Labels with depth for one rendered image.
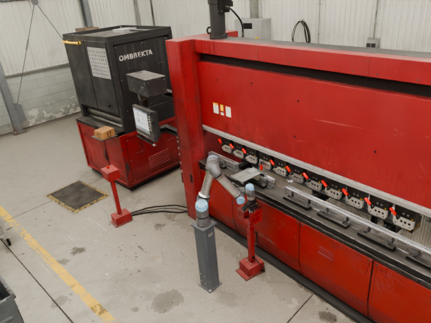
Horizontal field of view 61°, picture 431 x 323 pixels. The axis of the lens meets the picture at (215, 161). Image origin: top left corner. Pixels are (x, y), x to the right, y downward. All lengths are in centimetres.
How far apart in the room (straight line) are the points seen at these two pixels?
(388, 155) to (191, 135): 229
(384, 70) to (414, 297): 167
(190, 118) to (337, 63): 197
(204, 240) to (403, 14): 532
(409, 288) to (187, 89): 282
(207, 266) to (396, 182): 190
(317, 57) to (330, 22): 493
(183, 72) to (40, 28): 627
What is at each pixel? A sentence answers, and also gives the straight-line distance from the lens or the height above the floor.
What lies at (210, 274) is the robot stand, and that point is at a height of 22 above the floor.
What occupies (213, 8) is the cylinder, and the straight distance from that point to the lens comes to 395.
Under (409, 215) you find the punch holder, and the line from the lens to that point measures 300.
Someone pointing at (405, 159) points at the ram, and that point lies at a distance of 283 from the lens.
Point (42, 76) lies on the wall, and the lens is 1002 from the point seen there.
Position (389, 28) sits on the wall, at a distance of 746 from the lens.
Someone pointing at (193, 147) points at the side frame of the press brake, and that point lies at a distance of 439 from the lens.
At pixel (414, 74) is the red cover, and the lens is 264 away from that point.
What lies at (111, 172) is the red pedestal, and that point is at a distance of 476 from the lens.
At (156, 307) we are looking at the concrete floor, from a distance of 393.
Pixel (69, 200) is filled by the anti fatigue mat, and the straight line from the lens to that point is 603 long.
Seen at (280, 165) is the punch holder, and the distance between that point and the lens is 358.
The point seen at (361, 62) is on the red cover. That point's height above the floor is 225.
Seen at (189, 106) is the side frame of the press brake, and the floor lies 158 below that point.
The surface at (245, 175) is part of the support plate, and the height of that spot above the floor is 100.
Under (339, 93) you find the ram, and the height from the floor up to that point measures 200.
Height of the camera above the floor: 282
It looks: 26 degrees down
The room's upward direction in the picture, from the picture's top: 5 degrees counter-clockwise
